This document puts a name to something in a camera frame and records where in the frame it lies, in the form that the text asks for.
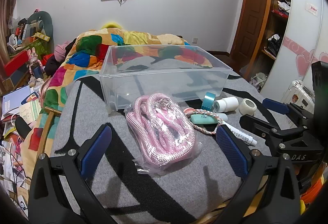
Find pink bunny toy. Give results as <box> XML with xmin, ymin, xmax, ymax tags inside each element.
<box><xmin>26</xmin><ymin>48</ymin><xmax>43</xmax><ymax>79</ymax></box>

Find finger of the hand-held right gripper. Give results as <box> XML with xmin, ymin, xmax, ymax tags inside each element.
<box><xmin>239</xmin><ymin>114</ymin><xmax>285</xmax><ymax>144</ymax></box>
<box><xmin>262</xmin><ymin>97</ymin><xmax>314</xmax><ymax>128</ymax></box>

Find wooden bed frame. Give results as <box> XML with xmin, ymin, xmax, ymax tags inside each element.
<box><xmin>40</xmin><ymin>107</ymin><xmax>62</xmax><ymax>157</ymax></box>

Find pile of books and papers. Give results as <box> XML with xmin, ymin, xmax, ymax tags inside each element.
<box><xmin>0</xmin><ymin>85</ymin><xmax>44</xmax><ymax>194</ymax></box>

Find pink rope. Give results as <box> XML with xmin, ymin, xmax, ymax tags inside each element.
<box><xmin>124</xmin><ymin>93</ymin><xmax>203</xmax><ymax>176</ymax></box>

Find grey green cushion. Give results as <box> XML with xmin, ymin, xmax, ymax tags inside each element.
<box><xmin>27</xmin><ymin>10</ymin><xmax>54</xmax><ymax>43</ymax></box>

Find white wardrobe sliding door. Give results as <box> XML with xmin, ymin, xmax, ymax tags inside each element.
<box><xmin>259</xmin><ymin>0</ymin><xmax>328</xmax><ymax>102</ymax></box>

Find grey white bag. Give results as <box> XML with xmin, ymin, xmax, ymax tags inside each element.
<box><xmin>249</xmin><ymin>73</ymin><xmax>268</xmax><ymax>91</ymax></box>

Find teal tape roll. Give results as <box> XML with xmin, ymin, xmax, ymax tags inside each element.
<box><xmin>201</xmin><ymin>92</ymin><xmax>216</xmax><ymax>111</ymax></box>

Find red box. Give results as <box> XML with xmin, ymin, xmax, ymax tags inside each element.
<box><xmin>3</xmin><ymin>56</ymin><xmax>29</xmax><ymax>77</ymax></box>

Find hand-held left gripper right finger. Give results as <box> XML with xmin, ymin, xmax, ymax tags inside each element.
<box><xmin>212</xmin><ymin>125</ymin><xmax>301</xmax><ymax>224</ymax></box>

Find brown wooden door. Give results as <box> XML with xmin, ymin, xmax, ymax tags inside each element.
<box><xmin>229</xmin><ymin>0</ymin><xmax>273</xmax><ymax>61</ymax></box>

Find pink knitted hat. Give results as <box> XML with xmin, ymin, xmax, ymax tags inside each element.
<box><xmin>54</xmin><ymin>44</ymin><xmax>68</xmax><ymax>63</ymax></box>

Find wooden wardrobe shelf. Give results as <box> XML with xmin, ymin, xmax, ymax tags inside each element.
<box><xmin>256</xmin><ymin>0</ymin><xmax>293</xmax><ymax>61</ymax></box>

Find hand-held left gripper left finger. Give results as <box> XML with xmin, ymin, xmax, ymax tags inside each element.
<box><xmin>28</xmin><ymin>123</ymin><xmax>116</xmax><ymax>224</ymax></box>

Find colourful patchwork blanket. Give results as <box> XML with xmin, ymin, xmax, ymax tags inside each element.
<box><xmin>20</xmin><ymin>26</ymin><xmax>214</xmax><ymax>158</ymax></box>

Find white bandage roll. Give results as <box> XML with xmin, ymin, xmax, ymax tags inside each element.
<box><xmin>239</xmin><ymin>98</ymin><xmax>258</xmax><ymax>115</ymax></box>

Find mint green small case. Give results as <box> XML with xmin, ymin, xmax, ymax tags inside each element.
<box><xmin>190</xmin><ymin>114</ymin><xmax>218</xmax><ymax>125</ymax></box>

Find clear plastic storage box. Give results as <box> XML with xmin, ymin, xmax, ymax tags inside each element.
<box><xmin>99</xmin><ymin>45</ymin><xmax>233</xmax><ymax>115</ymax></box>

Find white ointment tube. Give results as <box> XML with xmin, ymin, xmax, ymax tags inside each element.
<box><xmin>222</xmin><ymin>123</ymin><xmax>258</xmax><ymax>146</ymax></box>

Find white folded clothes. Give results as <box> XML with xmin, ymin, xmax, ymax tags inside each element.
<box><xmin>278</xmin><ymin>0</ymin><xmax>292</xmax><ymax>13</ymax></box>

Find pastel braided cord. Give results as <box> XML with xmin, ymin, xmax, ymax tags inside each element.
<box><xmin>183</xmin><ymin>108</ymin><xmax>224</xmax><ymax>135</ymax></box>

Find grey black patterned blanket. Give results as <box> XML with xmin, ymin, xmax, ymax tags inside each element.
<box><xmin>50</xmin><ymin>56</ymin><xmax>272</xmax><ymax>224</ymax></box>

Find white hard suitcase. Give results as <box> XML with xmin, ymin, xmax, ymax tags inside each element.
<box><xmin>280</xmin><ymin>80</ymin><xmax>316</xmax><ymax>115</ymax></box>

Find black bag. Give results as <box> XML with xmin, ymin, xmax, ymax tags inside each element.
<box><xmin>266</xmin><ymin>34</ymin><xmax>283</xmax><ymax>57</ymax></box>

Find white pill bottle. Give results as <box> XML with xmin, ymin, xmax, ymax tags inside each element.
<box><xmin>213</xmin><ymin>97</ymin><xmax>239</xmax><ymax>114</ymax></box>

